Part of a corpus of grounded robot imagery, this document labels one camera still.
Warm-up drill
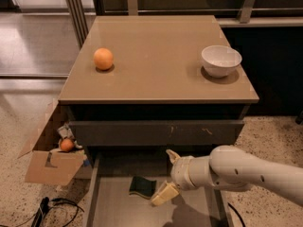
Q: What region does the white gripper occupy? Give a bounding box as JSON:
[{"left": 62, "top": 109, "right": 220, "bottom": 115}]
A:
[{"left": 151, "top": 149, "right": 215, "bottom": 206}]

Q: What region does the green yellow sponge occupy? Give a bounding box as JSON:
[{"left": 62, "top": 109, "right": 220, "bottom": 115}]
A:
[{"left": 129, "top": 176, "right": 156, "bottom": 200}]

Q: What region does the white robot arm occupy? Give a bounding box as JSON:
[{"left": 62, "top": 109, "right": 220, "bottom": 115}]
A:
[{"left": 151, "top": 145, "right": 303, "bottom": 206}]

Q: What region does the grey top drawer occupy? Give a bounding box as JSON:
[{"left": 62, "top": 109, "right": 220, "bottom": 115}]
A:
[{"left": 69, "top": 120, "right": 244, "bottom": 147}]

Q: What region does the open grey middle drawer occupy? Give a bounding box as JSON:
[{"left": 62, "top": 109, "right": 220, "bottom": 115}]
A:
[{"left": 83, "top": 151, "right": 234, "bottom": 227}]

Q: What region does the grey drawer cabinet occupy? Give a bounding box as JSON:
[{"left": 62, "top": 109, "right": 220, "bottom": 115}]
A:
[{"left": 58, "top": 14, "right": 260, "bottom": 227}]

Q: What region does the orange fruit on counter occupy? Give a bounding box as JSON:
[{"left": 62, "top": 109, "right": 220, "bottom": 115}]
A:
[{"left": 93, "top": 48, "right": 114, "bottom": 71}]

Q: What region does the orange fruit in box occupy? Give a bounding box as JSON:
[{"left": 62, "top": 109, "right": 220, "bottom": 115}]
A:
[{"left": 60, "top": 138, "right": 75, "bottom": 152}]

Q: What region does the crumpled wrapper in box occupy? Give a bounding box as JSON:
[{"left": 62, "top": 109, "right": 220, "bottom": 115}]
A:
[{"left": 57, "top": 123, "right": 82, "bottom": 149}]

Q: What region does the brown cardboard box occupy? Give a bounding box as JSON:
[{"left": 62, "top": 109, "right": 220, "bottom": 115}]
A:
[{"left": 19, "top": 101, "right": 91, "bottom": 185}]

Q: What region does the white ceramic bowl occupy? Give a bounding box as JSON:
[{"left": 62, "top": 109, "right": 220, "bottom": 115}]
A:
[{"left": 201, "top": 45, "right": 242, "bottom": 78}]

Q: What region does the black power strip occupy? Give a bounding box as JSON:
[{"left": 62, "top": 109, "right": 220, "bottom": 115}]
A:
[{"left": 31, "top": 197, "right": 49, "bottom": 227}]

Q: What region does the metal railing shelf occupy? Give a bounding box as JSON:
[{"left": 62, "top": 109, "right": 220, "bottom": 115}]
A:
[{"left": 94, "top": 0, "right": 303, "bottom": 27}]

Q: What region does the black cable right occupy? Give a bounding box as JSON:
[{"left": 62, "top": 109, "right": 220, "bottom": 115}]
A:
[{"left": 227, "top": 202, "right": 247, "bottom": 227}]

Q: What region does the black cable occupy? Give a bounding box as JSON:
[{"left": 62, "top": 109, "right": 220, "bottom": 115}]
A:
[
  {"left": 227, "top": 202, "right": 247, "bottom": 227},
  {"left": 0, "top": 198, "right": 85, "bottom": 227}
]

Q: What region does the black cable left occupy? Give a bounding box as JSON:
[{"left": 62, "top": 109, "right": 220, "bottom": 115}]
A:
[{"left": 0, "top": 198, "right": 85, "bottom": 227}]

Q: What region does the metal window frame post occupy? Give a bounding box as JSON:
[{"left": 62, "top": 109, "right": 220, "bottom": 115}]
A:
[{"left": 65, "top": 0, "right": 88, "bottom": 48}]

